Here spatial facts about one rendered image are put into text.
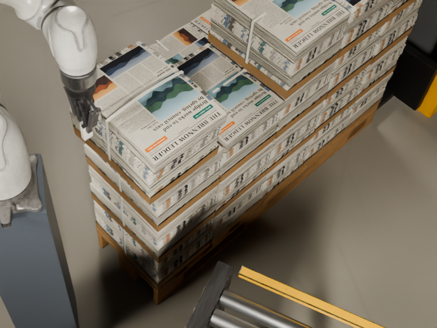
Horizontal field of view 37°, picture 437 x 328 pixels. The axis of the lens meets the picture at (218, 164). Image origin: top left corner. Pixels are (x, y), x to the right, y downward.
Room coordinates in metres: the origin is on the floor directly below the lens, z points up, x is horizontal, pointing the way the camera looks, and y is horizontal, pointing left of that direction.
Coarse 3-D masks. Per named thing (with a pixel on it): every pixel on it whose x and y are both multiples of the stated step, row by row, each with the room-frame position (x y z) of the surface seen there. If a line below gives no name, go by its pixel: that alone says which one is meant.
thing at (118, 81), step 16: (128, 48) 1.41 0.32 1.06; (144, 48) 1.42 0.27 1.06; (112, 64) 1.33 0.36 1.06; (128, 64) 1.34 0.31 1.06; (144, 64) 1.34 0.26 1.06; (160, 64) 1.35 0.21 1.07; (96, 80) 1.26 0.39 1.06; (112, 80) 1.26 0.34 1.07; (128, 80) 1.27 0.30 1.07; (144, 80) 1.28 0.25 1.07; (96, 96) 1.19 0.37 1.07; (112, 96) 1.20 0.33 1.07; (96, 128) 1.15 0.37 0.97; (96, 144) 1.16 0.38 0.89
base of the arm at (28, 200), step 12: (36, 156) 1.00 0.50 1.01; (36, 180) 0.92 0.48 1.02; (24, 192) 0.86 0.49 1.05; (36, 192) 0.88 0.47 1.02; (0, 204) 0.82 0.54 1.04; (12, 204) 0.82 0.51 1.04; (24, 204) 0.84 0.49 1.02; (36, 204) 0.84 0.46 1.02; (0, 216) 0.79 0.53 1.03; (12, 216) 0.81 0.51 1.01
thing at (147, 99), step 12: (168, 72) 1.32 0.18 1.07; (144, 84) 1.26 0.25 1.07; (168, 84) 1.28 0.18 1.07; (180, 84) 1.28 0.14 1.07; (132, 96) 1.21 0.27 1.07; (144, 96) 1.22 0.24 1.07; (156, 96) 1.22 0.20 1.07; (108, 108) 1.15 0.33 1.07; (120, 108) 1.16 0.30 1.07; (132, 108) 1.17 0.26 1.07; (144, 108) 1.18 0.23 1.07; (120, 120) 1.12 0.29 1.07
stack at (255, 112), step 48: (240, 96) 1.48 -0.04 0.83; (336, 96) 1.79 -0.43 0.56; (240, 144) 1.34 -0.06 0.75; (288, 144) 1.57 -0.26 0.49; (336, 144) 1.92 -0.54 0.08; (96, 192) 1.24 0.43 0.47; (192, 192) 1.16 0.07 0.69; (288, 192) 1.67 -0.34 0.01; (144, 240) 1.09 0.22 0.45; (192, 240) 1.19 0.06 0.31
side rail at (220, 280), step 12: (216, 276) 0.82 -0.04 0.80; (228, 276) 0.82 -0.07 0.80; (204, 288) 0.78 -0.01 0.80; (216, 288) 0.78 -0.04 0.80; (204, 300) 0.74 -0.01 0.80; (216, 300) 0.75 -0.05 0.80; (192, 312) 0.70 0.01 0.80; (204, 312) 0.70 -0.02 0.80; (192, 324) 0.67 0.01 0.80; (204, 324) 0.67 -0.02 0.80
